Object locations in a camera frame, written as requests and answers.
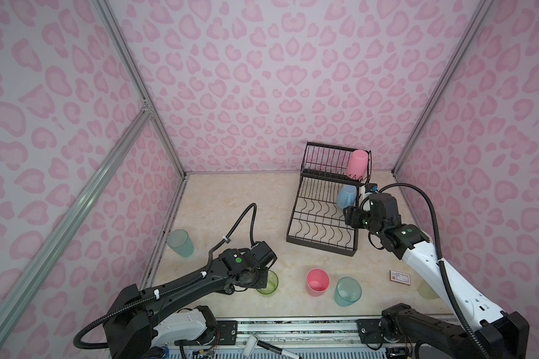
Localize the green translucent plastic cup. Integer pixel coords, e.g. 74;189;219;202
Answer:
257;270;279;296

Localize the light blue ceramic mug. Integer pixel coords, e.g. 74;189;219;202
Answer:
336;184;359;209

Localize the pink plastic cup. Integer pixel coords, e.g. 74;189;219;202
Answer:
306;268;331;297
346;150;369;181

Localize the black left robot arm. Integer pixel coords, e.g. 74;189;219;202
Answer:
73;242;277;358

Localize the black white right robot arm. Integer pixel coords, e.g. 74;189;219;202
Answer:
344;191;530;358

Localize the black marker pen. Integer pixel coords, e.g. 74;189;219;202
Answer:
243;335;302;359

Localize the teal translucent plastic cup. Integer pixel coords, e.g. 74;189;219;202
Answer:
334;277;362;307

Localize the small red white card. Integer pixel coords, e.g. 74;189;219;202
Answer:
389;270;412;286

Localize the pale teal cup left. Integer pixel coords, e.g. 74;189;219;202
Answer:
166;229;194;258

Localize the pale yellow translucent cup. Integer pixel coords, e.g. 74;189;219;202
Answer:
418;281;440;300

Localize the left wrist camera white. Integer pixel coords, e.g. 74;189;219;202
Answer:
250;241;277;268

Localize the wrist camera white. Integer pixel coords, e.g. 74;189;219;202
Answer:
359;182;378;201
250;241;277;268

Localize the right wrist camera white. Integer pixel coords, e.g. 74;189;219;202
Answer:
359;182;378;201

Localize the black wire dish rack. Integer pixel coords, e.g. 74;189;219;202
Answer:
286;142;371;257

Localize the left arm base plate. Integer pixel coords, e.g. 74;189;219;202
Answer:
176;320;238;346

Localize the aluminium front rail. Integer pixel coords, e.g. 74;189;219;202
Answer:
100;313;490;359

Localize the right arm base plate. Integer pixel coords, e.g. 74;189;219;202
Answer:
356;318;406;348

